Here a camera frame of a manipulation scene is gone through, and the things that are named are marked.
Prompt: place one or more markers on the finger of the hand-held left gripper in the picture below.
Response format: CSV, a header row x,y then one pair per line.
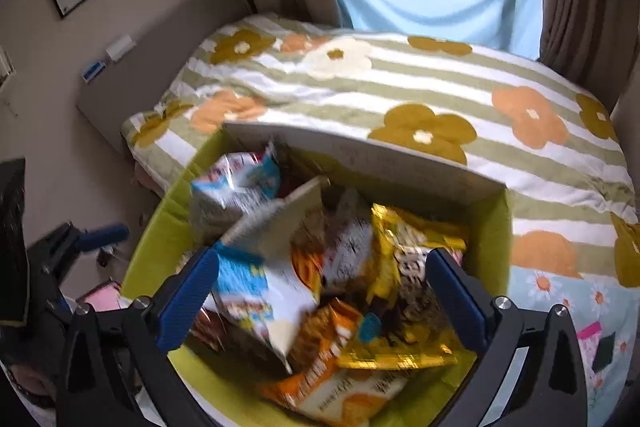
x,y
102,237

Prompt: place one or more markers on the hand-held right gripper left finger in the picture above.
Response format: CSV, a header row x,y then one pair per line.
x,y
187,302

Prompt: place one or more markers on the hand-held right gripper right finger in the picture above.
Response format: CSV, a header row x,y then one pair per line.
x,y
455,297

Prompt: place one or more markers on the green cardboard box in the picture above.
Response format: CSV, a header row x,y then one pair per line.
x,y
165,217

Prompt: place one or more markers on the black yellow snack packet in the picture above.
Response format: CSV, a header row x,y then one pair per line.
x,y
400,257

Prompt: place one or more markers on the blue cream illustrated snack bag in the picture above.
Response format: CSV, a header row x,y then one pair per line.
x,y
270,302

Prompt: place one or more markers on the white blue red snack packet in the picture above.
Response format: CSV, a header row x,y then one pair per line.
x,y
225,197

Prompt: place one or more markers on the orange white cake packet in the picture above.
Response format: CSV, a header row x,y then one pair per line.
x,y
340,394

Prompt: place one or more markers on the pink box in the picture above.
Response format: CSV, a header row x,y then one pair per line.
x,y
100,297

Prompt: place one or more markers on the teal daisy tablecloth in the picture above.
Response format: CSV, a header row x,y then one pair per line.
x,y
550,292

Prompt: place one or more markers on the small pink wrapper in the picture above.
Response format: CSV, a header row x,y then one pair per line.
x,y
590,330

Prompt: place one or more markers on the small black wrapper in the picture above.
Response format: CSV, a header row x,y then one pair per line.
x,y
604,351

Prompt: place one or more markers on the small blue tool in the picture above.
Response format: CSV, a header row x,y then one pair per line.
x,y
94,71

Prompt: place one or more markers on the grey headboard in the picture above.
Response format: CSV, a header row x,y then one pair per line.
x,y
150,67

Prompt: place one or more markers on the white lint roller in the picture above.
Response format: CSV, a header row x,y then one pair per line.
x,y
120,47

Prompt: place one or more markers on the striped floral blanket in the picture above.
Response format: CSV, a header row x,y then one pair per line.
x,y
400,72

